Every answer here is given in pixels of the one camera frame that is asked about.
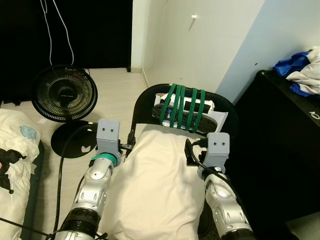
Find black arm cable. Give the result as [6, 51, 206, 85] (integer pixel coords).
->
[52, 122, 101, 236]
[187, 140, 247, 211]

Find black chair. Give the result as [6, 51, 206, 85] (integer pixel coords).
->
[131, 84, 240, 151]

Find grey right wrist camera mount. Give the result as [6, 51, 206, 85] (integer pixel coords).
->
[202, 132, 231, 174]

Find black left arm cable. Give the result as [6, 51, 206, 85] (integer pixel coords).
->
[52, 122, 101, 236]

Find black floor fan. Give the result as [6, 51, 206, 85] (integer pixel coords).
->
[31, 65, 99, 160]

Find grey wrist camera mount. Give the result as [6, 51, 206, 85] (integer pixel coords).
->
[96, 118, 122, 157]
[202, 132, 231, 174]

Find blue cloth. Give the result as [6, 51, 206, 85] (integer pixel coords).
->
[272, 51, 320, 97]

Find black cabinet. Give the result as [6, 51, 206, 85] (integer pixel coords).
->
[234, 70, 320, 228]

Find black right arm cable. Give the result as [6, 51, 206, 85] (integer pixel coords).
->
[187, 140, 247, 211]

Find white crumpled cloth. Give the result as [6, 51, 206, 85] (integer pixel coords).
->
[287, 46, 320, 96]

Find green elastic cord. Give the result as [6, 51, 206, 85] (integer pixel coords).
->
[160, 83, 206, 132]

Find white hanging cable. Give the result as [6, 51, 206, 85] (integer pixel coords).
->
[40, 0, 76, 68]

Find cream pillow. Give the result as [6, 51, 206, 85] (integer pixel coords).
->
[102, 126, 213, 240]

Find cartoon print cream quilt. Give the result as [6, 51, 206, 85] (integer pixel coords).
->
[0, 107, 42, 240]

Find thin black tether cord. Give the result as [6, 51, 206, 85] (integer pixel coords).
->
[0, 216, 55, 238]

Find white strapped device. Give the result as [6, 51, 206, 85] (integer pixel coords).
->
[154, 96, 229, 134]

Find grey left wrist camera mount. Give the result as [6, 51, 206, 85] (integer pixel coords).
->
[96, 118, 122, 157]

